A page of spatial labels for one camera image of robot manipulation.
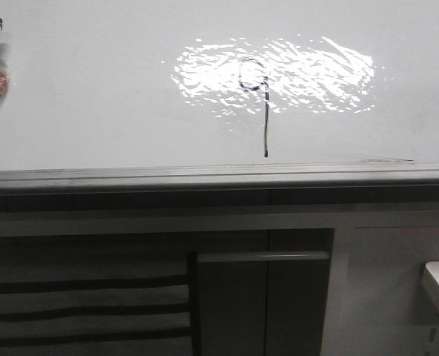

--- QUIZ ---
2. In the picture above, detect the white whiteboard with metal frame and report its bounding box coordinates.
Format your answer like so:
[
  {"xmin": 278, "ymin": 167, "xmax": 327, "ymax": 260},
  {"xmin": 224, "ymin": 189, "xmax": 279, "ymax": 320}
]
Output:
[{"xmin": 0, "ymin": 1, "xmax": 439, "ymax": 191}]

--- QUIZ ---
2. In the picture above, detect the dark slatted chair back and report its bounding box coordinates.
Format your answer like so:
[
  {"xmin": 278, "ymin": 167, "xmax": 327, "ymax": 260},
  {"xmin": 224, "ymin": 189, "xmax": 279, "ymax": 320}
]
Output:
[{"xmin": 0, "ymin": 275, "xmax": 197, "ymax": 347}]

